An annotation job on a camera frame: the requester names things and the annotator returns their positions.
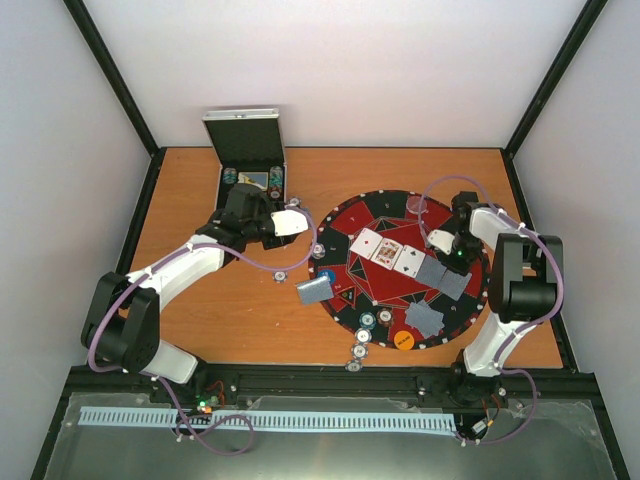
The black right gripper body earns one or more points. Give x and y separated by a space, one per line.
469 247

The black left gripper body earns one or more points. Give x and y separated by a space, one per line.
273 243

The face down blue card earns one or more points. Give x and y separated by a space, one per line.
431 272
453 284

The poker chip stack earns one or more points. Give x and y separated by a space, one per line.
318 251

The blue patterned playing card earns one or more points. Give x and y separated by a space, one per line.
418 315
435 327
315 290

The clear dealer button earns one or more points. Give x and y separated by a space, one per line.
415 205

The blue small blind button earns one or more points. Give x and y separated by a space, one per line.
329 274

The king face card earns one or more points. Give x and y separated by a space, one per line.
387 253

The ace of diamonds card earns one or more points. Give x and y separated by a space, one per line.
366 243

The orange big blind button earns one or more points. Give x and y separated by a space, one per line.
404 340

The blue green fifty chip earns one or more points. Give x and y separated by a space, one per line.
367 320

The blue orange ten chip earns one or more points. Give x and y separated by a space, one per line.
363 335
359 351

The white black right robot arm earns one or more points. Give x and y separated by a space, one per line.
525 289

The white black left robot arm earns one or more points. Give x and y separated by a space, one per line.
122 328

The boxed playing card deck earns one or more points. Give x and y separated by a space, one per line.
259 179

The right poker chip row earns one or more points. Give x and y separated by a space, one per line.
276 182

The poker chip row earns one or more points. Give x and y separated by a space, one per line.
276 182
230 176

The left poker chip row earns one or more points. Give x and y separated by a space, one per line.
230 176

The round red black poker mat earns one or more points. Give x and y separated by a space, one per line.
385 279

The aluminium poker chip case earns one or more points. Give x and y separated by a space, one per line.
247 139

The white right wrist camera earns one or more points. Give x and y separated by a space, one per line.
441 240

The light blue slotted cable duct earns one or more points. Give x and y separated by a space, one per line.
275 421

